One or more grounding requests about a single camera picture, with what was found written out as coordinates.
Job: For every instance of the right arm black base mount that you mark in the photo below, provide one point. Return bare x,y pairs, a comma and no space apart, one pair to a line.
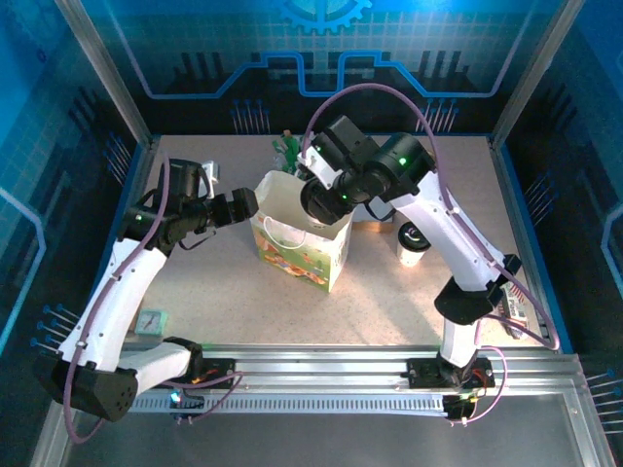
423,373

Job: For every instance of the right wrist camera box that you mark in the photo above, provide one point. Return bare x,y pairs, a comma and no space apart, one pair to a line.
323,168

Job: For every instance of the wooden stirrer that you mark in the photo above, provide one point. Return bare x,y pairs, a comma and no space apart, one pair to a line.
287,133

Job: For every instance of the aluminium rail beam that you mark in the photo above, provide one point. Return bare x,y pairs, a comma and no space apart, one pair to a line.
316,370

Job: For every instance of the white printed paper bag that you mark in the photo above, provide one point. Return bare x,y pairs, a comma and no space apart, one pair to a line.
302,262

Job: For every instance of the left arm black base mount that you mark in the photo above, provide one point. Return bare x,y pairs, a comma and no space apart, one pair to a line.
219,372

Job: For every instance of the small mint green clock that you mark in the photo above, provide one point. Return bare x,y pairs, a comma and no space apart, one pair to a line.
151,323

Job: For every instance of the small controller board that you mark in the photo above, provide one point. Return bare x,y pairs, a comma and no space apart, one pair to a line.
462,408
185,404

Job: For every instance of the aluminium frame post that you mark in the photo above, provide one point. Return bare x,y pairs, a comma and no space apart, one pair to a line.
110,73
535,73

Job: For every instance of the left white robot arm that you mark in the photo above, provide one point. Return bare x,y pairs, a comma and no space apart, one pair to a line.
122,292

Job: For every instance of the striped snack packet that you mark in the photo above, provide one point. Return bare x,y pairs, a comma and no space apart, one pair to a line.
513,311

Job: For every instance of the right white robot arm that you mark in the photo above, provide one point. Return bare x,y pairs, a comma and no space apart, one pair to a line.
438,228

